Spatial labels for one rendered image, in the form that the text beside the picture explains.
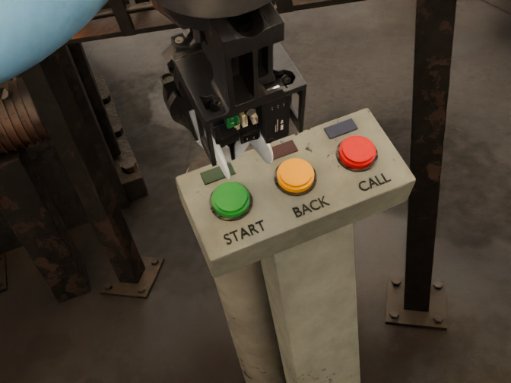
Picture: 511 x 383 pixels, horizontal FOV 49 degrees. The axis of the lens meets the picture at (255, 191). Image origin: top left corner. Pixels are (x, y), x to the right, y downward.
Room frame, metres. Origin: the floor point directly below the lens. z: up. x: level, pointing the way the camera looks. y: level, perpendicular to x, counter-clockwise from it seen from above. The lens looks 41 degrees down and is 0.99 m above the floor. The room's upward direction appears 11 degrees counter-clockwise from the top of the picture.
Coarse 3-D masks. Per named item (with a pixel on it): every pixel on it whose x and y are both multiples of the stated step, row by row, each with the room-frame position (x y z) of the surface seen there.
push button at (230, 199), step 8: (224, 184) 0.46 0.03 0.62; (232, 184) 0.45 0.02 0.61; (240, 184) 0.46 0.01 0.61; (216, 192) 0.45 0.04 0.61; (224, 192) 0.45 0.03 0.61; (232, 192) 0.45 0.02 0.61; (240, 192) 0.44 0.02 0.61; (248, 192) 0.45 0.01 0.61; (216, 200) 0.44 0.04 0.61; (224, 200) 0.44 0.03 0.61; (232, 200) 0.44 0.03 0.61; (240, 200) 0.44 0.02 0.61; (248, 200) 0.44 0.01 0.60; (216, 208) 0.43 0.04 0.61; (224, 208) 0.43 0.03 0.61; (232, 208) 0.43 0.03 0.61; (240, 208) 0.43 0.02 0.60; (224, 216) 0.43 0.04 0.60; (232, 216) 0.42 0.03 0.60
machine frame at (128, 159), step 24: (72, 48) 1.32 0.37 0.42; (72, 72) 1.19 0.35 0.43; (96, 96) 1.33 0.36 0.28; (96, 120) 1.22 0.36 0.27; (120, 120) 1.55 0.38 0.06; (48, 144) 1.16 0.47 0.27; (96, 144) 1.18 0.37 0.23; (120, 144) 1.40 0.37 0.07; (48, 168) 1.15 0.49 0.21; (120, 168) 1.28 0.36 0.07; (48, 192) 1.14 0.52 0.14; (72, 192) 1.16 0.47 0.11; (120, 192) 1.19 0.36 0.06; (144, 192) 1.22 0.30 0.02; (0, 216) 1.11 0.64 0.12; (72, 216) 1.15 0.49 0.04; (0, 240) 1.10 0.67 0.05
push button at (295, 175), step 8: (288, 160) 0.47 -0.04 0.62; (296, 160) 0.47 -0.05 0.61; (304, 160) 0.47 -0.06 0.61; (280, 168) 0.47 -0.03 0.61; (288, 168) 0.46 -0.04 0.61; (296, 168) 0.46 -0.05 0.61; (304, 168) 0.46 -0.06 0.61; (312, 168) 0.46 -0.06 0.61; (280, 176) 0.46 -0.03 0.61; (288, 176) 0.46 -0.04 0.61; (296, 176) 0.45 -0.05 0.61; (304, 176) 0.45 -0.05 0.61; (312, 176) 0.45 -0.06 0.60; (280, 184) 0.45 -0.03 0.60; (288, 184) 0.45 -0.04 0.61; (296, 184) 0.45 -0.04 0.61; (304, 184) 0.44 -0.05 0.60; (296, 192) 0.44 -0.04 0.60
